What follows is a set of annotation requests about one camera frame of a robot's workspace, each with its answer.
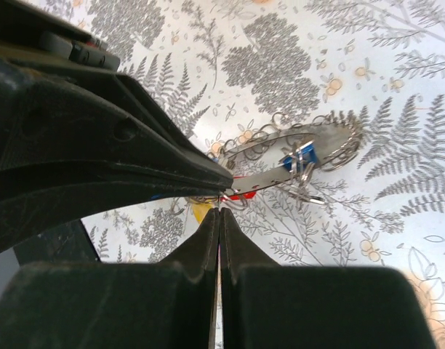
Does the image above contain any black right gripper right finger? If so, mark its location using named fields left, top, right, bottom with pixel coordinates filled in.
left=220, top=209, right=436, bottom=348

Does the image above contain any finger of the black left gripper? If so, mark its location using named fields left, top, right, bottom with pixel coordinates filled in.
left=0, top=57, right=233, bottom=252

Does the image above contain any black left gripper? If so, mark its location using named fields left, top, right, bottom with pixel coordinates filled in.
left=0, top=1, right=120, bottom=71

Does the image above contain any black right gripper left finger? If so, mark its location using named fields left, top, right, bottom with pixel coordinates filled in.
left=0, top=209, right=220, bottom=348

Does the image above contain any yellow headed key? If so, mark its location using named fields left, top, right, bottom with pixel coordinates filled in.
left=191, top=204, right=213, bottom=224

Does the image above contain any red key tag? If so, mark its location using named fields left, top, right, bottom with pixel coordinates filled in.
left=228, top=188, right=256, bottom=201

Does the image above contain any blue key tag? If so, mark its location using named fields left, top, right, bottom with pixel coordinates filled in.
left=280, top=141, right=318, bottom=177

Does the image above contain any floral table mat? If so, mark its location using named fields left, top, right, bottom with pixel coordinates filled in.
left=40, top=1, right=445, bottom=348

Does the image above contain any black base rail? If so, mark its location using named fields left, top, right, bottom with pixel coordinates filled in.
left=13, top=220, right=100, bottom=265

